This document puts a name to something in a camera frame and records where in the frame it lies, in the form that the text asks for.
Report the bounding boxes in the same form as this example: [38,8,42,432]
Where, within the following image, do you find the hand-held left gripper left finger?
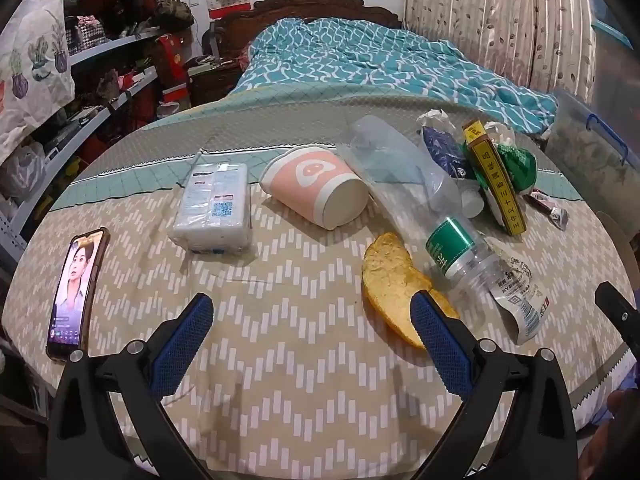
[46,292,215,480]

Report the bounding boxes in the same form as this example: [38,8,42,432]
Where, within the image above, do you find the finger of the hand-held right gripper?
[595,281,640,356]

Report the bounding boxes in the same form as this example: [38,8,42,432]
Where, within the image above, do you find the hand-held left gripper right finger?
[409,290,583,480]

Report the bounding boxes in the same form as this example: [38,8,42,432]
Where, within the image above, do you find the piece of bread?
[361,232,460,351]

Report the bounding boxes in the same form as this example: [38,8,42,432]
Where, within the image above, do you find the crushed green can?
[492,144,538,196]

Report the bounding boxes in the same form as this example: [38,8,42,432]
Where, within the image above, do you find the dark blue milk carton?
[421,125,487,219]

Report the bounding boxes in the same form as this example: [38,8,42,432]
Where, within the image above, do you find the person's right hand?
[580,389,640,480]

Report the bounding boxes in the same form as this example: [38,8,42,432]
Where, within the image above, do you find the white plastic wrapper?
[492,255,551,346]

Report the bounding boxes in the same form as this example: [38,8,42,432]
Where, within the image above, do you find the smartphone in clear case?
[46,226,111,363]

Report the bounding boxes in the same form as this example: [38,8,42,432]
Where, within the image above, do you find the beige zigzag bedsheet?
[0,80,631,466]

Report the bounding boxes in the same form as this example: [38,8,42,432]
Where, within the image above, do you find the small candy wrapper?
[524,189,570,232]

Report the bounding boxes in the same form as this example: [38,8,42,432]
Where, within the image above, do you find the white tissue pack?
[170,161,253,256]

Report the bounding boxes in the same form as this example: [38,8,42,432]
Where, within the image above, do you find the clear plastic bottle green label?
[336,115,506,293]

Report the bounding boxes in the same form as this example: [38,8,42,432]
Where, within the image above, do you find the yellow and green box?
[461,119,527,237]

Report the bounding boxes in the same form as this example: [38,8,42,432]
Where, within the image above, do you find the pink paper cup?
[258,144,370,231]

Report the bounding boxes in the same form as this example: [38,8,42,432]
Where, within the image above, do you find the crumpled paper with red print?
[416,109,453,133]

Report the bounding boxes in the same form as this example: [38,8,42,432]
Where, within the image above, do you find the white plastic bag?
[0,142,48,201]

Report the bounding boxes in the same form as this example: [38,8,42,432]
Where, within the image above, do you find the clear storage box blue lid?
[590,10,640,126]

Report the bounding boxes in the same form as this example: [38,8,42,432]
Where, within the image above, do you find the dark wooden nightstand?
[185,55,248,108]

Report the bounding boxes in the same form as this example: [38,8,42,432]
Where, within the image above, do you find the red gift bag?
[157,34,193,121]

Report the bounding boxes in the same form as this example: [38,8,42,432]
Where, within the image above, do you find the teal patterned quilt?
[231,17,558,135]

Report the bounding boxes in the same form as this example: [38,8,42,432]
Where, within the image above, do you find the grey metal shelf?
[0,25,176,261]

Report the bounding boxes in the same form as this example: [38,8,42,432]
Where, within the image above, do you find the white cloth with plant prints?
[0,0,76,163]

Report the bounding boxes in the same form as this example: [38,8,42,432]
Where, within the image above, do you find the beige leaf print curtain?
[404,0,601,96]

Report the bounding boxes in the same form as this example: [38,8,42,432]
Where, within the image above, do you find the brown handbag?
[152,0,195,28]

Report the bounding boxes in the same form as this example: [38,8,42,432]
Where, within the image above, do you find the carved wooden headboard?
[202,0,403,73]

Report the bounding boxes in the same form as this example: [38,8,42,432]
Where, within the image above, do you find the clear storage box blue handle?
[544,89,631,206]

